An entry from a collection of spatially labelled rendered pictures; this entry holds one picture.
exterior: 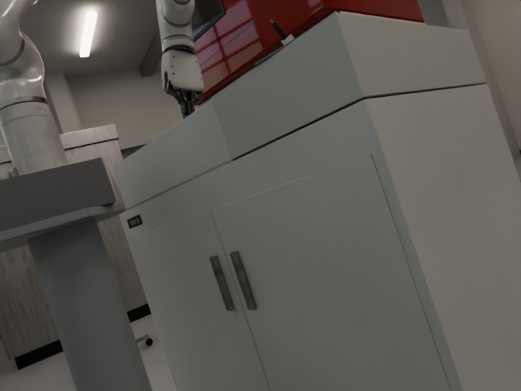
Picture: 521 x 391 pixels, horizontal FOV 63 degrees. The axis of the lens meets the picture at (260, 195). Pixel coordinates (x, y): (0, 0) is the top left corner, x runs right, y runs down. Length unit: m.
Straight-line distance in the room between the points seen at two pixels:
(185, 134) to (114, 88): 7.34
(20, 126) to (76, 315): 0.46
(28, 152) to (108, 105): 7.13
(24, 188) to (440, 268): 0.85
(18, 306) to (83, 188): 3.29
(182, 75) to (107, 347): 0.67
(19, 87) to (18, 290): 3.23
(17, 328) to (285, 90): 3.76
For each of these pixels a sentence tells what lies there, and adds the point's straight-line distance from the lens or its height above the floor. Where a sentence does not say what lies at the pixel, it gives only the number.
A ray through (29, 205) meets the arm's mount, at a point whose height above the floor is 0.86.
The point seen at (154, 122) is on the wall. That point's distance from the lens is 8.30.
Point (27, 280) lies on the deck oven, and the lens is 4.28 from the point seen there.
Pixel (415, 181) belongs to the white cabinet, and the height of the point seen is 0.66.
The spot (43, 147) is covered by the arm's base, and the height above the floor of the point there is 1.00.
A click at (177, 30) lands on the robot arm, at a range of 1.16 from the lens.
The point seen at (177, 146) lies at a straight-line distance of 1.09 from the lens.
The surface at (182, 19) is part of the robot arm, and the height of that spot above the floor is 1.20.
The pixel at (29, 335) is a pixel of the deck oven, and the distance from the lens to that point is 4.31.
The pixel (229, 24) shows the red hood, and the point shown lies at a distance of 1.77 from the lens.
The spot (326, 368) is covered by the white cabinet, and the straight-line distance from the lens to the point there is 0.95.
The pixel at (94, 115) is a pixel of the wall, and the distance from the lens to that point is 8.14.
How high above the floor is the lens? 0.71
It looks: 1 degrees up
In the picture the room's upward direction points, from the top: 18 degrees counter-clockwise
